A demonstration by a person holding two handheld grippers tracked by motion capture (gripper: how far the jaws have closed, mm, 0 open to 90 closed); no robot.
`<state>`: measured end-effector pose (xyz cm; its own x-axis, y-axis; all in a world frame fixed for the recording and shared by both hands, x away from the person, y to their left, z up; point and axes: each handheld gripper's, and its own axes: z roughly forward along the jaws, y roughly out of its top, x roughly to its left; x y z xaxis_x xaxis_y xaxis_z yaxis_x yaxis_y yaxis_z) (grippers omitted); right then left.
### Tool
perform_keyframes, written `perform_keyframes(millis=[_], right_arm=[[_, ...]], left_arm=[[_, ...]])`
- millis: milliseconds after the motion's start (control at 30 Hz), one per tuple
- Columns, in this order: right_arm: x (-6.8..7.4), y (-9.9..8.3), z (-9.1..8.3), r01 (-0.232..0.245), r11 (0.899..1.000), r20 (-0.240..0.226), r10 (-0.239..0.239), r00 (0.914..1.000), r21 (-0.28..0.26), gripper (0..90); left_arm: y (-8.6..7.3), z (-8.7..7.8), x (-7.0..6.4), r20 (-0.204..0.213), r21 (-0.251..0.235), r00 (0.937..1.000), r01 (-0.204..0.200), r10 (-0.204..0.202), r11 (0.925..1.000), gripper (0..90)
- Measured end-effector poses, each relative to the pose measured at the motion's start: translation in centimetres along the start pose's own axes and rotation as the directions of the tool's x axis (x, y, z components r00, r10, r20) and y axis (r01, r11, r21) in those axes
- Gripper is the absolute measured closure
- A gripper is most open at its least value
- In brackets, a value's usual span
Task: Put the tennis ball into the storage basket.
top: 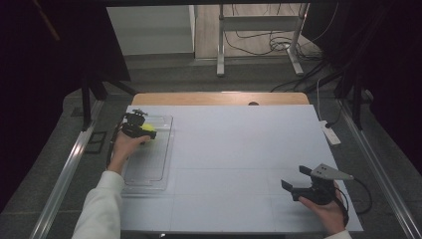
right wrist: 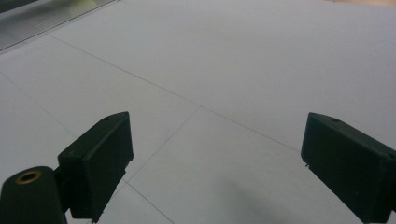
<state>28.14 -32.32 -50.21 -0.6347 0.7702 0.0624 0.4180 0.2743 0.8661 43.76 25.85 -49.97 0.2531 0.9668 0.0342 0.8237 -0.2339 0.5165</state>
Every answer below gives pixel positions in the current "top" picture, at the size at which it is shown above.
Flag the black curtain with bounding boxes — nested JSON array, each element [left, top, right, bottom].
[[0, 0, 131, 213], [301, 0, 422, 167]]

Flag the white power strip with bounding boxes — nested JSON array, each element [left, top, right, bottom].
[[318, 119, 342, 146]]

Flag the black stand legs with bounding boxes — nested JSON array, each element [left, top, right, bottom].
[[333, 74, 366, 131], [80, 74, 137, 131]]

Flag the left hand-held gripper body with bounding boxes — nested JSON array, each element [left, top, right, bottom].
[[120, 109, 149, 138]]

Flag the white board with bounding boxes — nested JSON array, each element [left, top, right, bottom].
[[119, 105, 364, 233]]

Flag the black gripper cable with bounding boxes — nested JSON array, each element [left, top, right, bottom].
[[105, 113, 127, 167], [333, 178, 373, 224]]

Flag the grey metal stand frame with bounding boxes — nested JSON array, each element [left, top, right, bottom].
[[216, 3, 311, 78]]

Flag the yellow tennis ball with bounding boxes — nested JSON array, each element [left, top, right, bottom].
[[141, 122, 157, 143]]

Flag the white cabinet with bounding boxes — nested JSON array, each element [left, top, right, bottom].
[[105, 4, 196, 57]]

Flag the white cable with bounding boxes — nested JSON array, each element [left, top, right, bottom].
[[316, 79, 324, 122]]

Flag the person's right hand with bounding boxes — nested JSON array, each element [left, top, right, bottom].
[[298, 180, 348, 237]]

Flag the black floor cables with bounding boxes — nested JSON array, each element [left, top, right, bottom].
[[224, 3, 340, 94]]

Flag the clear plastic tray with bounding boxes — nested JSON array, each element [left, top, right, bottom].
[[120, 115, 175, 193]]

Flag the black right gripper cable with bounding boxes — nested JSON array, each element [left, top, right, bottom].
[[333, 178, 373, 224]]

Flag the person's left hand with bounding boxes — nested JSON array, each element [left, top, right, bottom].
[[106, 130, 151, 175]]

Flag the black plug cable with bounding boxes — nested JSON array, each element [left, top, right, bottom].
[[325, 106, 343, 129]]

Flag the aluminium rail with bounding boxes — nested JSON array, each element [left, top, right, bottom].
[[337, 98, 422, 239], [29, 99, 105, 239]]

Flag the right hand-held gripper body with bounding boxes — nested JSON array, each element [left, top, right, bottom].
[[291, 162, 355, 206]]

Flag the wooden table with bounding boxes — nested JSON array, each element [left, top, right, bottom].
[[131, 92, 311, 107]]

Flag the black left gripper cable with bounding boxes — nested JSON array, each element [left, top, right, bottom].
[[105, 113, 127, 167]]

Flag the black floor frame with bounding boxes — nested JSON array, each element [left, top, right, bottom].
[[84, 130, 108, 155]]

